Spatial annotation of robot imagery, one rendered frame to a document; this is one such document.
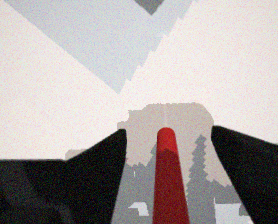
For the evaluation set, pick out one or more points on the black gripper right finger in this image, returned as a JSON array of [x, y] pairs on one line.
[[252, 166]]

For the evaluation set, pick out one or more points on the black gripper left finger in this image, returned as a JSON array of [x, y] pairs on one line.
[[83, 189]]

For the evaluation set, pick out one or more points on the red peg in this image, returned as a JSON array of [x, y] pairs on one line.
[[170, 206]]

